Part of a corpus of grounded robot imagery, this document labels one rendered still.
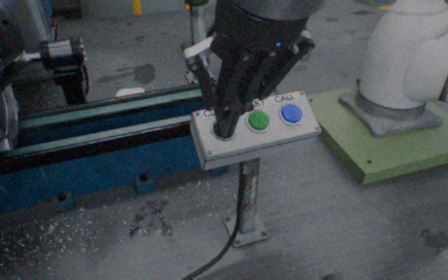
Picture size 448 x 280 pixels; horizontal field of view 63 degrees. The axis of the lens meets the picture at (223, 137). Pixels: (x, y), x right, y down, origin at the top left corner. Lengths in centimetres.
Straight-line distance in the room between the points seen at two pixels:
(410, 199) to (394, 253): 14
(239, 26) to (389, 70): 62
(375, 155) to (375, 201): 11
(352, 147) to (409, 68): 20
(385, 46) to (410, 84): 10
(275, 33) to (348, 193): 56
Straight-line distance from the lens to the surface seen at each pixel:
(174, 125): 73
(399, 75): 87
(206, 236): 70
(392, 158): 86
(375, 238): 75
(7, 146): 73
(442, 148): 94
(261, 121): 50
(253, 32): 28
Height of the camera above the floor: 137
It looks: 40 degrees down
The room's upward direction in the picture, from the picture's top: straight up
